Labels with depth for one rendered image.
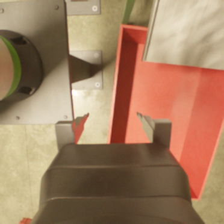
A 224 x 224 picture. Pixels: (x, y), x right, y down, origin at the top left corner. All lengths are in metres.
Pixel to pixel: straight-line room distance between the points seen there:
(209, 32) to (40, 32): 0.39
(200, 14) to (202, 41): 0.07
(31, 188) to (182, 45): 1.74
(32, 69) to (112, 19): 1.03
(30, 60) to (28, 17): 0.09
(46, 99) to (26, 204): 1.72
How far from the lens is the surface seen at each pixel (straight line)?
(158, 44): 0.44
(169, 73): 0.76
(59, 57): 0.36
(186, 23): 0.44
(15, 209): 2.13
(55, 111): 0.37
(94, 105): 1.29
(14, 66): 0.30
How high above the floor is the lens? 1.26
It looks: 76 degrees down
